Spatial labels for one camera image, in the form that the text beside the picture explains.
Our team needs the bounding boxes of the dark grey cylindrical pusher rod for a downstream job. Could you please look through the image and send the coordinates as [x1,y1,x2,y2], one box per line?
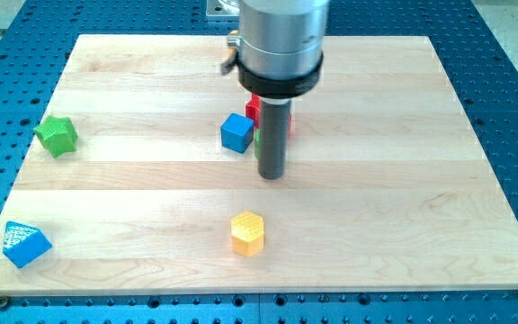
[258,98,291,180]

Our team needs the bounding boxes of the black ring collar mount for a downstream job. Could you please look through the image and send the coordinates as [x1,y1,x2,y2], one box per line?
[235,51,324,99]

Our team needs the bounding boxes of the blue cube block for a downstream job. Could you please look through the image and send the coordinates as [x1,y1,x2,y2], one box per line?
[220,113,255,154]

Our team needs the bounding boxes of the yellow hexagon block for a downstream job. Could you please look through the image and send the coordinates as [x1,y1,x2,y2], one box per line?
[230,211,264,257]

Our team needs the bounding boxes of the green block behind rod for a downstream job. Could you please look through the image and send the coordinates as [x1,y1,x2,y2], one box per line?
[254,129,261,159]

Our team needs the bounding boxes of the red block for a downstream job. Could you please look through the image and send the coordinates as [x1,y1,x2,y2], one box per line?
[245,94,293,139]

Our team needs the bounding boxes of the light wooden board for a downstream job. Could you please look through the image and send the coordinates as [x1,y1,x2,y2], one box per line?
[0,34,518,296]

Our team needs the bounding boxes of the green star block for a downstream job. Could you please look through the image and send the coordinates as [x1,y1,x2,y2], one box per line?
[34,115,78,158]

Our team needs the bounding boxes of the blue triangle block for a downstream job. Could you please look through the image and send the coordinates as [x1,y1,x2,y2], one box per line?
[2,221,52,268]

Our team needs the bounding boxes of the silver metal base bracket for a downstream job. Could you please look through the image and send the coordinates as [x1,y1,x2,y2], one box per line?
[206,0,239,18]

